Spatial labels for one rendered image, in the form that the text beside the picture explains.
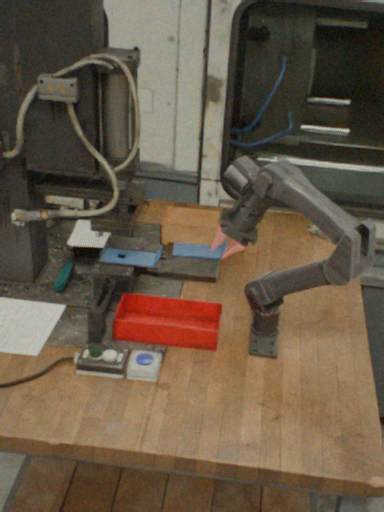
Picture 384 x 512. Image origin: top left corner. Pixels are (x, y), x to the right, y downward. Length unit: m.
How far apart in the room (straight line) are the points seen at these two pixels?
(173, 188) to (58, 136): 0.80
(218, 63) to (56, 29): 0.73
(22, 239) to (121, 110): 0.43
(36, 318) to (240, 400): 0.56
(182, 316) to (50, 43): 0.71
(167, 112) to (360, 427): 1.25
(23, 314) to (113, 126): 0.52
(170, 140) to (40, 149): 0.75
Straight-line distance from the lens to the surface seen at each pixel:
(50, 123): 1.82
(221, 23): 2.32
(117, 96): 1.78
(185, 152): 2.51
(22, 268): 2.02
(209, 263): 2.10
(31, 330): 1.87
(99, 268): 1.94
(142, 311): 1.91
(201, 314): 1.88
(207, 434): 1.59
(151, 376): 1.70
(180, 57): 2.41
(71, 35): 1.74
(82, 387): 1.70
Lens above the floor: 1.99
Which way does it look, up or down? 30 degrees down
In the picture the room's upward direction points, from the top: 3 degrees clockwise
